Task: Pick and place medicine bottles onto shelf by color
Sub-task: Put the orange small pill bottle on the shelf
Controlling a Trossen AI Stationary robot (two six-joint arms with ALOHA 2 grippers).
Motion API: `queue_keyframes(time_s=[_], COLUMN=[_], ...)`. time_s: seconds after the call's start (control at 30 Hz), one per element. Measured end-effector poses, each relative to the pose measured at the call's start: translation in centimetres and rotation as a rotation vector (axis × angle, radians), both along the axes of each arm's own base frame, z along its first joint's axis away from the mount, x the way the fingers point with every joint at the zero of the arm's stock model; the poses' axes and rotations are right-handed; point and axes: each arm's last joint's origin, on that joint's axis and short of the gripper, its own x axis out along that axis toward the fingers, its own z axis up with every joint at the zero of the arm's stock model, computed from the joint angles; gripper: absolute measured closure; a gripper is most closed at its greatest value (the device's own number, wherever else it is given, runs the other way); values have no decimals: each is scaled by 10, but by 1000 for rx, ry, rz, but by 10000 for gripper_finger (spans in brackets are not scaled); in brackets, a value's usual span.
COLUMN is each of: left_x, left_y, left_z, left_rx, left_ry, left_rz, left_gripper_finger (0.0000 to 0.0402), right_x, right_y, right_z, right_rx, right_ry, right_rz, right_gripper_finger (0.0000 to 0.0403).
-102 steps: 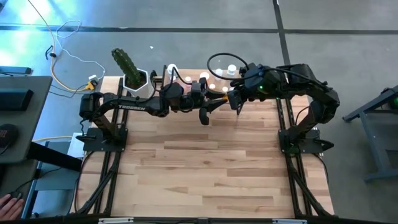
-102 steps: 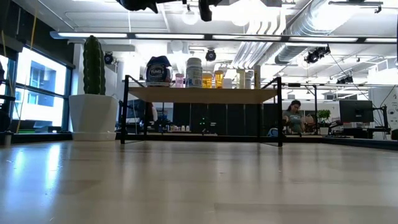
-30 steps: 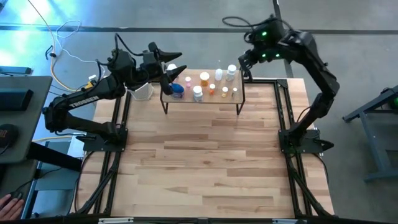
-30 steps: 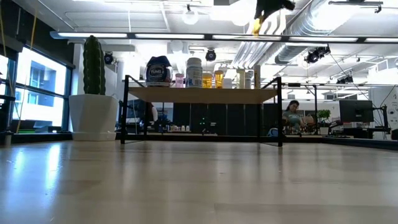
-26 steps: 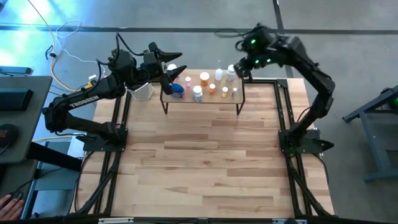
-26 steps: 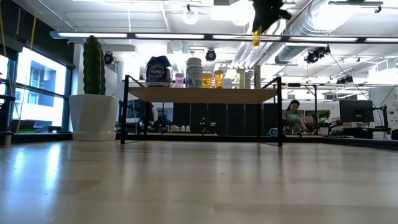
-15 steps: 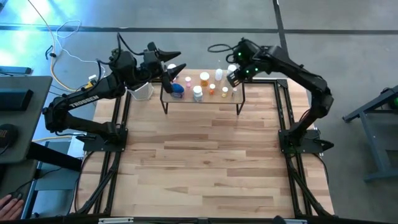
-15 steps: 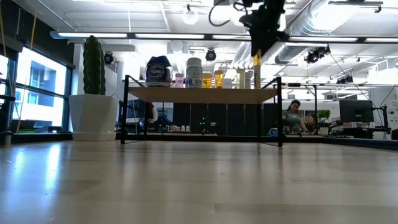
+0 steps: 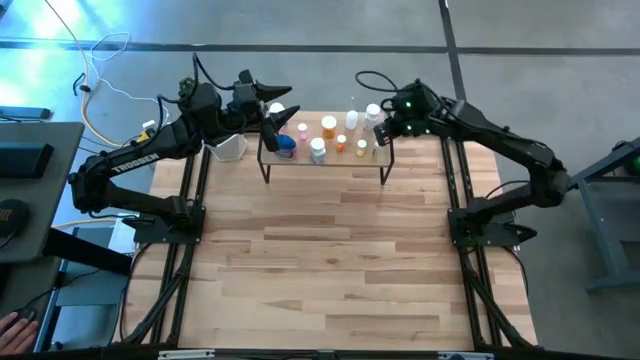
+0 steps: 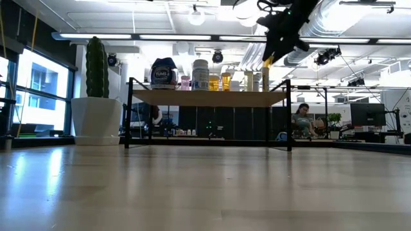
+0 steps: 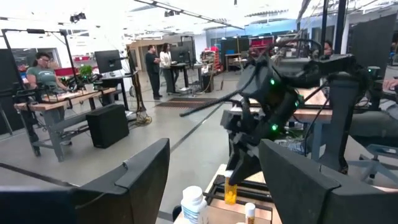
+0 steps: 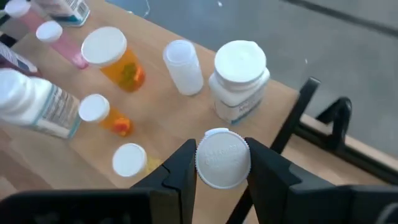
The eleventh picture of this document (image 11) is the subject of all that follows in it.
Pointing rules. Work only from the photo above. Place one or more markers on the wooden shelf black metal frame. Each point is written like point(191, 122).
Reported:
point(227, 215)

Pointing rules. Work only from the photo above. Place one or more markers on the black aluminium table frame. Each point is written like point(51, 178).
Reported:
point(248, 190)

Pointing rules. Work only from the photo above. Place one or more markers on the long amber vial white cap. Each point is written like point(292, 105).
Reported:
point(230, 194)

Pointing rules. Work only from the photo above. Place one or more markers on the black computer monitor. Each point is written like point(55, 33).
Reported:
point(179, 54)
point(108, 60)

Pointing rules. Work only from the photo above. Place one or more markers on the white bottle blue label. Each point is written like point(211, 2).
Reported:
point(193, 205)

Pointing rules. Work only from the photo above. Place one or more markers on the wooden desk grey legs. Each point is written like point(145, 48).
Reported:
point(62, 100)

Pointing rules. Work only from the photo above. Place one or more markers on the black box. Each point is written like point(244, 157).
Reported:
point(107, 126)

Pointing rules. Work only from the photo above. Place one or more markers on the dark floor mat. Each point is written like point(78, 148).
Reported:
point(186, 102)

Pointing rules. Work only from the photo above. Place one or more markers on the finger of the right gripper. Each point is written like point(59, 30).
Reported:
point(245, 169)
point(233, 155)

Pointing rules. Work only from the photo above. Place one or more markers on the small green potted plant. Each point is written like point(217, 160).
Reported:
point(86, 72)

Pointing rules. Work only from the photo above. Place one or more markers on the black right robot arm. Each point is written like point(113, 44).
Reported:
point(311, 70)

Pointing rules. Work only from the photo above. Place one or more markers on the grey office chair base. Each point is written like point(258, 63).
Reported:
point(373, 165)

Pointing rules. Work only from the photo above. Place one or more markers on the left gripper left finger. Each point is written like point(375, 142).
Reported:
point(130, 193)

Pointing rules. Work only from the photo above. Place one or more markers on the slim vial white cap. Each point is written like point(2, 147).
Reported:
point(249, 213)

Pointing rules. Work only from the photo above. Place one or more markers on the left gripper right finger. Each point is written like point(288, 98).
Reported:
point(311, 193)

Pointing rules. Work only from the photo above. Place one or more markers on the person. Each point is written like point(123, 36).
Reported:
point(43, 77)
point(153, 73)
point(388, 119)
point(328, 48)
point(166, 67)

